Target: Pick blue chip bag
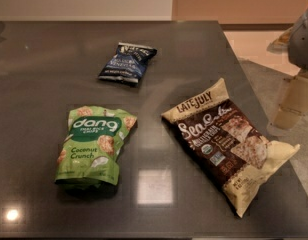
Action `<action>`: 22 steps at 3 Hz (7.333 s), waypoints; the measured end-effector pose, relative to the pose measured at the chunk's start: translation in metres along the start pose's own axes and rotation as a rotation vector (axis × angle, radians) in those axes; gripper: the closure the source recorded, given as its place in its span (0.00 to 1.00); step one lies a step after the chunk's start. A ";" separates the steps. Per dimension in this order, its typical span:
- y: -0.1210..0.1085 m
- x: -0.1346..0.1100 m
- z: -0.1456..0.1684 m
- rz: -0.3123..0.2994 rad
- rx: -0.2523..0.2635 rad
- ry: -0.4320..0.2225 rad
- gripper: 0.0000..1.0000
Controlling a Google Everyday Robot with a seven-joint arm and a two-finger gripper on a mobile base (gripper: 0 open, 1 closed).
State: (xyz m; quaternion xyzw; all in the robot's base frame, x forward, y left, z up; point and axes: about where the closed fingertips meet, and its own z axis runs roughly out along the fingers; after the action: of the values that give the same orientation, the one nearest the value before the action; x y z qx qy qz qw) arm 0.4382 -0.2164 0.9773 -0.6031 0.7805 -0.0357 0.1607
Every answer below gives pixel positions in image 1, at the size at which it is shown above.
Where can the green Dang coconut chips bag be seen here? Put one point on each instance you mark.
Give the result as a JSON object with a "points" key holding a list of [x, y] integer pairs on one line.
{"points": [[90, 150]]}

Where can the Late July brown chip bag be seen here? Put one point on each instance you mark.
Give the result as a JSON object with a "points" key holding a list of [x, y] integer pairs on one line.
{"points": [[239, 158]]}

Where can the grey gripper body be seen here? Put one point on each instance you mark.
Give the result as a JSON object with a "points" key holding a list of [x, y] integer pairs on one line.
{"points": [[303, 47]]}

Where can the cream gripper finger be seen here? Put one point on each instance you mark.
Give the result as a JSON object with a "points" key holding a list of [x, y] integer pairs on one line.
{"points": [[282, 122]]}

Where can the blue chip bag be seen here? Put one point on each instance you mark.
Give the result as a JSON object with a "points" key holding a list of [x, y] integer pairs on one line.
{"points": [[129, 63]]}

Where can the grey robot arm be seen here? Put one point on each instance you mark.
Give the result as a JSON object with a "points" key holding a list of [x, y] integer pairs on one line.
{"points": [[297, 49]]}

